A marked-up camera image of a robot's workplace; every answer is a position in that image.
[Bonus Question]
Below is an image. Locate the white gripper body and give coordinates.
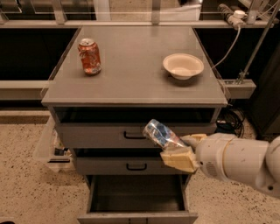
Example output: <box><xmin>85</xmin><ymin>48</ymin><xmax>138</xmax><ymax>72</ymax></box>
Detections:
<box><xmin>195</xmin><ymin>133</ymin><xmax>236</xmax><ymax>181</ymax></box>

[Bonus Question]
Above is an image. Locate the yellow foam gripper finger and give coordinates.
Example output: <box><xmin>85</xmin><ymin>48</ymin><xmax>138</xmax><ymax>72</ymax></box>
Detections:
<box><xmin>160</xmin><ymin>146</ymin><xmax>200</xmax><ymax>173</ymax></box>
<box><xmin>180</xmin><ymin>134</ymin><xmax>207</xmax><ymax>150</ymax></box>

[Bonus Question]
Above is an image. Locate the crushed blue silver redbull can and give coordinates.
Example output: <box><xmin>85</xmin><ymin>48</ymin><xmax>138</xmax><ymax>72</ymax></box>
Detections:
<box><xmin>143</xmin><ymin>119</ymin><xmax>187</xmax><ymax>151</ymax></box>

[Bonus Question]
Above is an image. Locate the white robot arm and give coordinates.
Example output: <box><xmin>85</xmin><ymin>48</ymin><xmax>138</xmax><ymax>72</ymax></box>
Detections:
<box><xmin>160</xmin><ymin>133</ymin><xmax>280</xmax><ymax>199</ymax></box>

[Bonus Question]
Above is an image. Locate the bottom grey drawer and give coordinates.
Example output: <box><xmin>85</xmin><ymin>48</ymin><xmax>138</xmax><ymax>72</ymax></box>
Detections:
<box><xmin>77</xmin><ymin>175</ymin><xmax>198</xmax><ymax>224</ymax></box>

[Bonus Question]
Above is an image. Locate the grey drawer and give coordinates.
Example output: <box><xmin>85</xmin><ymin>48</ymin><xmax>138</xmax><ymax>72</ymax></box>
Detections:
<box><xmin>56</xmin><ymin>107</ymin><xmax>216</xmax><ymax>148</ymax></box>
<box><xmin>77</xmin><ymin>175</ymin><xmax>198</xmax><ymax>224</ymax></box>
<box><xmin>73</xmin><ymin>148</ymin><xmax>186</xmax><ymax>175</ymax></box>

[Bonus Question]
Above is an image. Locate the middle grey drawer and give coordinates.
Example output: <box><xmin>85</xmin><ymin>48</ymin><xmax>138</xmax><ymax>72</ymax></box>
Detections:
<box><xmin>73</xmin><ymin>148</ymin><xmax>186</xmax><ymax>175</ymax></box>

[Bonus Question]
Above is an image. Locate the grey drawer cabinet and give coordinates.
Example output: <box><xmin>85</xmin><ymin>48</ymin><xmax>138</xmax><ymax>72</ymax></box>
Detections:
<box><xmin>40</xmin><ymin>25</ymin><xmax>228</xmax><ymax>224</ymax></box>

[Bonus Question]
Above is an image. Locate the top grey drawer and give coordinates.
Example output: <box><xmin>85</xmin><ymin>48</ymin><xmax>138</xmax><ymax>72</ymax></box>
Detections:
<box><xmin>56</xmin><ymin>107</ymin><xmax>216</xmax><ymax>148</ymax></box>

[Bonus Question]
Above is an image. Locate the orange soda can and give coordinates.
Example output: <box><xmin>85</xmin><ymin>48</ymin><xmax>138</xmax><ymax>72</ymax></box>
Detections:
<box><xmin>78</xmin><ymin>38</ymin><xmax>102</xmax><ymax>75</ymax></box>

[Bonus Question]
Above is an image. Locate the dark cabinet at right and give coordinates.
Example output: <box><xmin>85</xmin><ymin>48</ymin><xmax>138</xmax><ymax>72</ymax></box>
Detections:
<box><xmin>249</xmin><ymin>44</ymin><xmax>280</xmax><ymax>139</ymax></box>

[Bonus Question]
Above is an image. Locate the white paper bowl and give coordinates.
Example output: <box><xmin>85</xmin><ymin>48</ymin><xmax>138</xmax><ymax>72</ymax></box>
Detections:
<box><xmin>163</xmin><ymin>53</ymin><xmax>204</xmax><ymax>81</ymax></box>

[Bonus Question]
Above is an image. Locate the white power strip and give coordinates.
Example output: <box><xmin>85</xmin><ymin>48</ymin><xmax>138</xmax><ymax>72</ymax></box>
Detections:
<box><xmin>217</xmin><ymin>3</ymin><xmax>247</xmax><ymax>30</ymax></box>

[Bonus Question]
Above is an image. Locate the clear plastic storage bin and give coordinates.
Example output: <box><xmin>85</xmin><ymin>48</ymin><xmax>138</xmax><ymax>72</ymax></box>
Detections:
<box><xmin>32</xmin><ymin>117</ymin><xmax>74</xmax><ymax>172</ymax></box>

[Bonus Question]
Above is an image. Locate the metal support rod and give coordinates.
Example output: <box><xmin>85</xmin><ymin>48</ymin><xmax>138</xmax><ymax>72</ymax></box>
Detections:
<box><xmin>234</xmin><ymin>0</ymin><xmax>280</xmax><ymax>84</ymax></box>

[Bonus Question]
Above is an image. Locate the black cable bundle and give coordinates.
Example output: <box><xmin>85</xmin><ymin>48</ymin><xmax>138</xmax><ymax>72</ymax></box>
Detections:
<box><xmin>215</xmin><ymin>100</ymin><xmax>246</xmax><ymax>138</ymax></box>

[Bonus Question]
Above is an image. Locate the white power cable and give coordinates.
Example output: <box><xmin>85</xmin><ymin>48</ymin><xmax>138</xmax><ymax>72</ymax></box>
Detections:
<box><xmin>211</xmin><ymin>24</ymin><xmax>242</xmax><ymax>70</ymax></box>

